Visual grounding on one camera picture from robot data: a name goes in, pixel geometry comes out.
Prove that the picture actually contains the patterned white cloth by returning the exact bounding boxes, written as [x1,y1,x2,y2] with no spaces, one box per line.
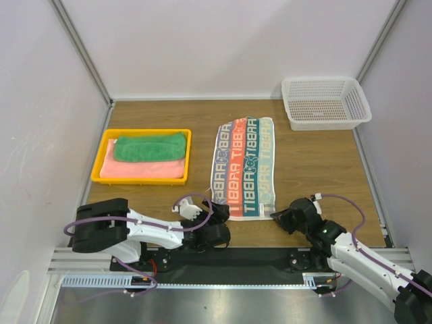
[211,117,275,221]

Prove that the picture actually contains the green towel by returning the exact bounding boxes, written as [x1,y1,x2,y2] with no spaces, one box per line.
[114,132,187,163]

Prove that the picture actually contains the pink towel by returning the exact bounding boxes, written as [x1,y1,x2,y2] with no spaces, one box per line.
[99,139,185,179]

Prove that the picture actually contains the yellow plastic tray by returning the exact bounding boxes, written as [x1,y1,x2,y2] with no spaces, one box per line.
[90,129,192,186]

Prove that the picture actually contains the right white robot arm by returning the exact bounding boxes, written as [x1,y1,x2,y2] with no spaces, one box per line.
[271,193,431,323]

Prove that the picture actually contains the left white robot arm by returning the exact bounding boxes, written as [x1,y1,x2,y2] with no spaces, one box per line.
[63,195,231,270]

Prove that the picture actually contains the white plastic basket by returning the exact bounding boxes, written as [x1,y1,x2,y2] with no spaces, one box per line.
[281,76,372,131]

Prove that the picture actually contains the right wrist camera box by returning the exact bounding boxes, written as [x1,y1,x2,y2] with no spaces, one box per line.
[310,192,322,215]

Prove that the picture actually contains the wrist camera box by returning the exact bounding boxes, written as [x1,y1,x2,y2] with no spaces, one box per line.
[171,197,203,221]
[310,192,322,215]

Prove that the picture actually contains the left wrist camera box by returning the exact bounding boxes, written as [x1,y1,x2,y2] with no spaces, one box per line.
[171,197,203,221]

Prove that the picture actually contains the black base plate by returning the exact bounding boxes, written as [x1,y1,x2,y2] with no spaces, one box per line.
[130,247,341,286]

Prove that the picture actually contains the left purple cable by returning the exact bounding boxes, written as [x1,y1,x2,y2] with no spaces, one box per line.
[62,193,213,304]

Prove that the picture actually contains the aluminium frame rail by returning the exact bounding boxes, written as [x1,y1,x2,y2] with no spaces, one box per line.
[47,246,419,277]

